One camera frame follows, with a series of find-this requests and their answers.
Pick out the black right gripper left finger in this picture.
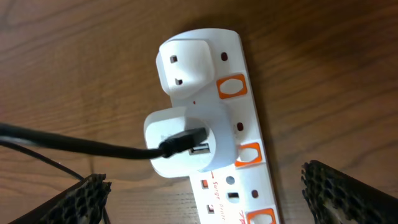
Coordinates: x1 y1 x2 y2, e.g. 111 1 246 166
11 174 111 224

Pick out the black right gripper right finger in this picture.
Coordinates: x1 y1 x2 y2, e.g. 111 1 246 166
301 160 397 224

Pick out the black USB charging cable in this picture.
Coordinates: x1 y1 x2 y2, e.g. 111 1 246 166
0 123 208 224

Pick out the white plug adapter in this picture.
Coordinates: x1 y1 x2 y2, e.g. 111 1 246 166
159 39 216 99

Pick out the white power strip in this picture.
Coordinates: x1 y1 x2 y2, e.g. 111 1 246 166
156 29 280 223

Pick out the white USB wall charger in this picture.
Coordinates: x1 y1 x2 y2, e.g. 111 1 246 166
144 103 238 178

